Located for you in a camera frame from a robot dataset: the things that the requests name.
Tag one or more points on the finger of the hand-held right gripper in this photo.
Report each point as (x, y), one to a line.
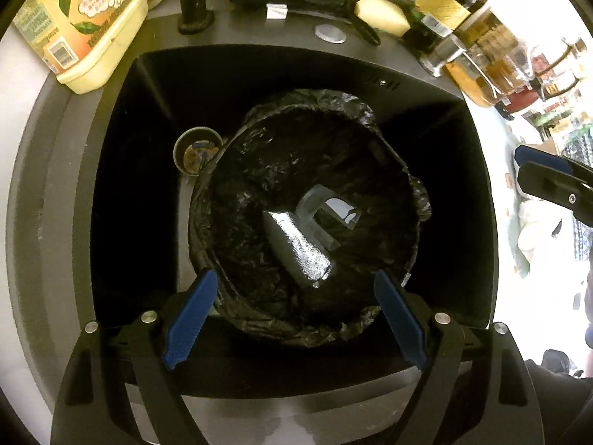
(539, 154)
(553, 185)

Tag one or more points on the row of sauce bottles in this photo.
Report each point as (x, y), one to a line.
(560, 79)

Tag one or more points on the clear oil bottle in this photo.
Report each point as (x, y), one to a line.
(491, 60)

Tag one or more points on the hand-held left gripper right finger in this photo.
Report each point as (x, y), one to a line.
(400, 320)

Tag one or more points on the round metal sink cap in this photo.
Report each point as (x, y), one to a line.
(330, 33)

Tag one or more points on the small clear glass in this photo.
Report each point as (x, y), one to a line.
(438, 58)

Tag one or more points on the green bottle with yellow label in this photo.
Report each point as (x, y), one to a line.
(444, 4)

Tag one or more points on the yellow detergent bottle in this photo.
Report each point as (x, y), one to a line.
(88, 23)

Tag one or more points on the yellow sponge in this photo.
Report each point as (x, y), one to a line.
(384, 14)

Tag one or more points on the round bin with black bag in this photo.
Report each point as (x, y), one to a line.
(259, 171)

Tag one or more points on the dark sauce bottle red label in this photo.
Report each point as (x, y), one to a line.
(521, 102)

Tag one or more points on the silver foil packet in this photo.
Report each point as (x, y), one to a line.
(296, 245)

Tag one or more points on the clear plastic piece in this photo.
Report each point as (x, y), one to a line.
(308, 206)

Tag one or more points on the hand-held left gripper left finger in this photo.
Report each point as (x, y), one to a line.
(190, 320)

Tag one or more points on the metal sink drain strainer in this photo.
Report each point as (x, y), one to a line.
(197, 150)

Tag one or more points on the black kitchen sink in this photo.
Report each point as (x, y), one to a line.
(116, 171)

